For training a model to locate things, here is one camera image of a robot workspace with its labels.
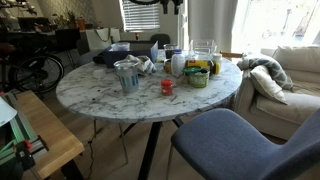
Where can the clear cup with coffee beans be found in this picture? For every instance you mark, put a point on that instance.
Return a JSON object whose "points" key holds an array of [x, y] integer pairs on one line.
{"points": [[169, 49]]}

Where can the dark blue cardboard box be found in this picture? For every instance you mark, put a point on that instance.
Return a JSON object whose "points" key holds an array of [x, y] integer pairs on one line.
{"points": [[137, 48]]}

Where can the white plastic tub in box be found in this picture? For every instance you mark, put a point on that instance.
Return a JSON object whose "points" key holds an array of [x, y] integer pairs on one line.
{"points": [[120, 46]]}

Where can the dark grey chair left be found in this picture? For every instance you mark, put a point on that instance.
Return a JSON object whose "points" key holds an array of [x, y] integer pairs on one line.
{"points": [[161, 39]]}

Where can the clear acrylic organizer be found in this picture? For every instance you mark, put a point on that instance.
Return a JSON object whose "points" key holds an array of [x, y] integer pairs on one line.
{"points": [[202, 49]]}

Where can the white plastic bottle blue cap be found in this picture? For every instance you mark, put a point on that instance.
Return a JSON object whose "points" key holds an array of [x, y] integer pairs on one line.
{"points": [[177, 63]]}

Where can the striped cloth towel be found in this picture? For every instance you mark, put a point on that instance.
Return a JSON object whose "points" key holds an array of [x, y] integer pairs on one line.
{"points": [[145, 65]]}

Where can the yellow mustard bottle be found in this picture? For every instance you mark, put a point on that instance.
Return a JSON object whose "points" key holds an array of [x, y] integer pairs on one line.
{"points": [[213, 67]]}

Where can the green lid container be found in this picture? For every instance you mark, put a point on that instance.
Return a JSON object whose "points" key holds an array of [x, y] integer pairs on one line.
{"points": [[198, 77]]}

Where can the small red lid jar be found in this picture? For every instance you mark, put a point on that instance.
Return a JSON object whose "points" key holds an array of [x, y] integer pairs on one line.
{"points": [[166, 87]]}

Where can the white tote bag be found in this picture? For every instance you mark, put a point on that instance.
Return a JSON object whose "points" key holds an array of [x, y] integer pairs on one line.
{"points": [[100, 39]]}

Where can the patterned grey pillow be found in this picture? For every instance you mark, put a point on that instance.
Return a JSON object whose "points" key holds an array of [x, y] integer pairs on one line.
{"points": [[274, 68]]}

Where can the beige cushion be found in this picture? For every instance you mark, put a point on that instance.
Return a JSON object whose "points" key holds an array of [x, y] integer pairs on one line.
{"points": [[265, 85]]}

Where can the round marble table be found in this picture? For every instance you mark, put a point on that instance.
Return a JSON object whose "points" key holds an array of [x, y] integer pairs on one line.
{"points": [[94, 90]]}

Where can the beige sofa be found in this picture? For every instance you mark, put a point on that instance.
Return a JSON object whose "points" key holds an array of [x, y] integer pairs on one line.
{"points": [[302, 64]]}

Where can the blue chair front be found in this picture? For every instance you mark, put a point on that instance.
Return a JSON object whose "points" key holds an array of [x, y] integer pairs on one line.
{"points": [[221, 145]]}

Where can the bicycle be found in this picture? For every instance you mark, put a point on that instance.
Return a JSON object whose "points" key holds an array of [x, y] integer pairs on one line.
{"points": [[34, 70]]}

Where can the wooden bench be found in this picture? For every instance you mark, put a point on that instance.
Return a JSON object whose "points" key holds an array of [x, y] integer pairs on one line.
{"points": [[63, 145]]}

